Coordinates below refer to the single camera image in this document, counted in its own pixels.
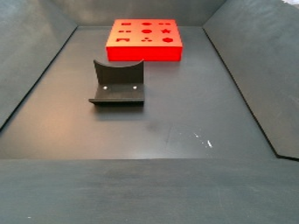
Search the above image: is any black curved holder stand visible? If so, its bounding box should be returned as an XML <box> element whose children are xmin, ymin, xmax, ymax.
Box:
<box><xmin>88</xmin><ymin>60</ymin><xmax>146</xmax><ymax>105</ymax></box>

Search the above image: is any red shape-sorter box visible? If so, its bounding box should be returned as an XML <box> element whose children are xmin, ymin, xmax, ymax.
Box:
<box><xmin>106</xmin><ymin>19</ymin><xmax>183</xmax><ymax>61</ymax></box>

